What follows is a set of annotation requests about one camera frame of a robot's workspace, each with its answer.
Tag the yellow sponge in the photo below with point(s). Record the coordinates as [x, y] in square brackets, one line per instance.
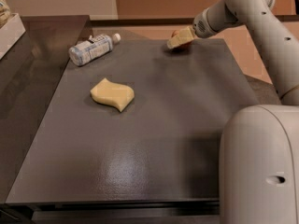
[112, 94]

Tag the red apple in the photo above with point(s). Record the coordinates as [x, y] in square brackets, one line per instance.
[181, 39]

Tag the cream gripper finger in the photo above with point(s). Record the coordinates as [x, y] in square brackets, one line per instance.
[188, 29]

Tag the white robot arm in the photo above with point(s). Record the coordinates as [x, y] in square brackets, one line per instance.
[259, 150]

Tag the white box at left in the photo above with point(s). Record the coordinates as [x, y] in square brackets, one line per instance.
[10, 33]

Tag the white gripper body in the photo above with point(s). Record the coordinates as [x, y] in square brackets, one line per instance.
[201, 25]

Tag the clear plastic water bottle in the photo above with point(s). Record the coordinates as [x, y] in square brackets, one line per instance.
[94, 47]

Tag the packaged item on box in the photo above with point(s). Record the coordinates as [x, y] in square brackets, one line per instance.
[5, 13]

